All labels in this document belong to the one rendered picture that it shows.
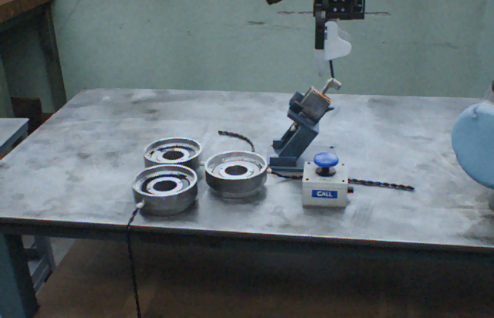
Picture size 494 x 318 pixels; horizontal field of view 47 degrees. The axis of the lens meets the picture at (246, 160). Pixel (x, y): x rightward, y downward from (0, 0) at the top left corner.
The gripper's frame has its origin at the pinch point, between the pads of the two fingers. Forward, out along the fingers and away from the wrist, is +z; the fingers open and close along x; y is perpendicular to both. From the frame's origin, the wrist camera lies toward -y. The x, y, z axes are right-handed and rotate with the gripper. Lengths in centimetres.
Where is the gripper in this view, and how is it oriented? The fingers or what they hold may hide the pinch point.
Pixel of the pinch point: (317, 65)
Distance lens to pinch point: 100.4
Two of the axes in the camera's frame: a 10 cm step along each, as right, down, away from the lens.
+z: 0.3, 8.9, 4.5
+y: 9.9, 0.3, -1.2
